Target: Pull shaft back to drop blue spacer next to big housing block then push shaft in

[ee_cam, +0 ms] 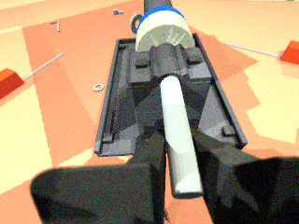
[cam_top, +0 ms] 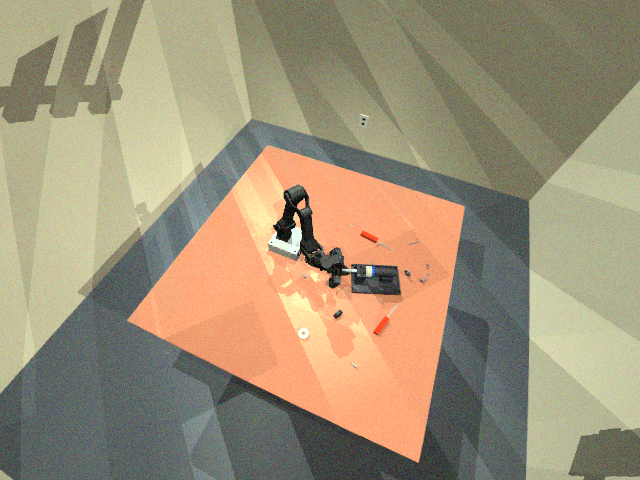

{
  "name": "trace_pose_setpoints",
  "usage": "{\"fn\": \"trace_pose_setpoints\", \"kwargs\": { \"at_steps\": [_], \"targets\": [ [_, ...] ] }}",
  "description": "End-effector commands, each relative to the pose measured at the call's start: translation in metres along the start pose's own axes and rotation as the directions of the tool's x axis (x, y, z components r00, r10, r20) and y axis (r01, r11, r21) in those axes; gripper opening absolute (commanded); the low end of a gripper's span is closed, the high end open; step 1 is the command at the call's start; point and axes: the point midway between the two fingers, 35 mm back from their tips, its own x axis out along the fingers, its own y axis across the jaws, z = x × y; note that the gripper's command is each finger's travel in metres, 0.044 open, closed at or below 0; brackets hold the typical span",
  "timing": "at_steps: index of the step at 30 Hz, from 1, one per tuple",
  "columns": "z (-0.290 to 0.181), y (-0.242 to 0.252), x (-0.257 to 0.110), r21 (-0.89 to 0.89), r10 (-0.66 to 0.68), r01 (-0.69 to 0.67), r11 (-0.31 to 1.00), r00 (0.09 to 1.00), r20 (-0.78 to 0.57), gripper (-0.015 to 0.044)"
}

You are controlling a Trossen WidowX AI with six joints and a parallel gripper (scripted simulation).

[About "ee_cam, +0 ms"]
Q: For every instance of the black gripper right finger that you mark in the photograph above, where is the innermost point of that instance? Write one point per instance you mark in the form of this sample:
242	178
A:
241	188

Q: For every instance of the blue disc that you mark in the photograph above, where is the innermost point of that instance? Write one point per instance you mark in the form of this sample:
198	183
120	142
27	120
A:
159	8

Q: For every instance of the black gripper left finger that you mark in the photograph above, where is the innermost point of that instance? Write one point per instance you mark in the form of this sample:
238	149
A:
134	188

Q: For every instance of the black ring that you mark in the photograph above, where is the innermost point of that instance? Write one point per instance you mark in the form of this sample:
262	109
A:
133	20

